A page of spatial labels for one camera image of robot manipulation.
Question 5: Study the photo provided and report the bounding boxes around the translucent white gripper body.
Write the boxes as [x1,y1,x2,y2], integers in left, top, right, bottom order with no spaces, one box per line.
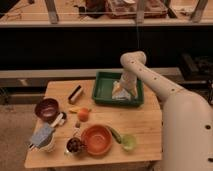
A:
[120,74,138,98]

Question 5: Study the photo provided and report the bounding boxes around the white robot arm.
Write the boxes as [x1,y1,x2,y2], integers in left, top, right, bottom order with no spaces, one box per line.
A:
[120,51,213,171]

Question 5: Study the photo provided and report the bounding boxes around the white crumpled cloth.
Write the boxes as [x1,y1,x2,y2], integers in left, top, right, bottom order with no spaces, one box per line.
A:
[112,81,138,101]

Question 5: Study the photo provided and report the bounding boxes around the green plastic tray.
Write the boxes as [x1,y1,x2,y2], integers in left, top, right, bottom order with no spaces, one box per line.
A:
[92,71,144,107]

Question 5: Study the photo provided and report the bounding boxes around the orange fruit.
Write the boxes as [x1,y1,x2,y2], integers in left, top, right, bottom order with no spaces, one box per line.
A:
[77,108,89,122]

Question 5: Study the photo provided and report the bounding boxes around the light green cup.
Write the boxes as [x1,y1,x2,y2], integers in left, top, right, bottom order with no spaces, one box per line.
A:
[121,134,136,151]

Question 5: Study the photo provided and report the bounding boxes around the yellow banana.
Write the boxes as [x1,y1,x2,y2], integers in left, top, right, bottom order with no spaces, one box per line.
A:
[68,106,91,113]

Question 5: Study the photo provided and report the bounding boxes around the orange bowl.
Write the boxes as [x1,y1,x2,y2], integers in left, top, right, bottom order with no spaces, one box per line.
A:
[81,124,112,156]

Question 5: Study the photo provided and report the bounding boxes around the glass cup with dark contents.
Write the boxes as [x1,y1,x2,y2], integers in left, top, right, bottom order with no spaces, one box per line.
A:
[65,137,84,155]

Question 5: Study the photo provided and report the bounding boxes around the dark red bowl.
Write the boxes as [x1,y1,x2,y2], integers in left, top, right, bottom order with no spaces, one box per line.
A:
[34,98,59,123]

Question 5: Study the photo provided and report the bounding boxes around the white mug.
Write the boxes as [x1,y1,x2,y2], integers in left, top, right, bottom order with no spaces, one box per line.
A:
[40,135,55,152]

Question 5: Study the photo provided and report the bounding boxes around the wooden shelf with clutter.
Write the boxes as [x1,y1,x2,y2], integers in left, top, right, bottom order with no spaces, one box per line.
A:
[0,0,213,28]

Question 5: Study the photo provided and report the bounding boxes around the white handled utensil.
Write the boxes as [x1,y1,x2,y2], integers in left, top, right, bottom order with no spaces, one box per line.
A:
[51,112,67,127]

